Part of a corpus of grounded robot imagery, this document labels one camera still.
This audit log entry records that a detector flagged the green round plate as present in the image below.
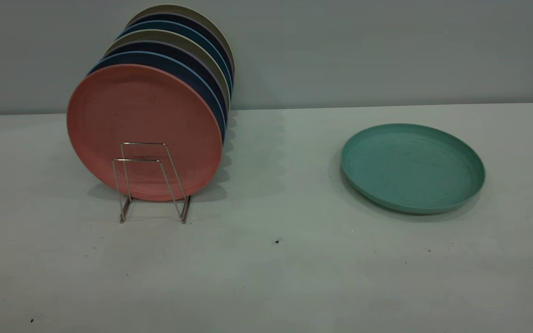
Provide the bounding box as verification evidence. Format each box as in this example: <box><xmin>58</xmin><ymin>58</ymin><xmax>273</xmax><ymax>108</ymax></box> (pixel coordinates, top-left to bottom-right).
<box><xmin>341</xmin><ymin>123</ymin><xmax>486</xmax><ymax>215</ymax></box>

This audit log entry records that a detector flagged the pink round plate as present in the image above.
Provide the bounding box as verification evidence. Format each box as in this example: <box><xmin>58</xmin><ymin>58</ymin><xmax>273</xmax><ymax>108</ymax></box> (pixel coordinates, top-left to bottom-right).
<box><xmin>67</xmin><ymin>64</ymin><xmax>223</xmax><ymax>202</ymax></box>

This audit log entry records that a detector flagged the beige round plate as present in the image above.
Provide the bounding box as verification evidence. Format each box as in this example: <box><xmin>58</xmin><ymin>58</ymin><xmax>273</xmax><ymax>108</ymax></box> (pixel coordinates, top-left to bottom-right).
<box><xmin>125</xmin><ymin>4</ymin><xmax>236</xmax><ymax>71</ymax></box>
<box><xmin>105</xmin><ymin>29</ymin><xmax>231</xmax><ymax>110</ymax></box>

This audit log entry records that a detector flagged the teal blue round plate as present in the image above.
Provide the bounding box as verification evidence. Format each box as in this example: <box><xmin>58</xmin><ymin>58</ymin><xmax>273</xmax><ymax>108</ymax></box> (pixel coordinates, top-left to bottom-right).
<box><xmin>118</xmin><ymin>20</ymin><xmax>234</xmax><ymax>94</ymax></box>

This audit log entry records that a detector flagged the metal wire plate rack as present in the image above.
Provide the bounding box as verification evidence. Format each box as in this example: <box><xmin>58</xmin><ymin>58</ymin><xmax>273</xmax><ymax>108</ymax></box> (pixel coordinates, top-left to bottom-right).
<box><xmin>112</xmin><ymin>142</ymin><xmax>192</xmax><ymax>224</ymax></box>

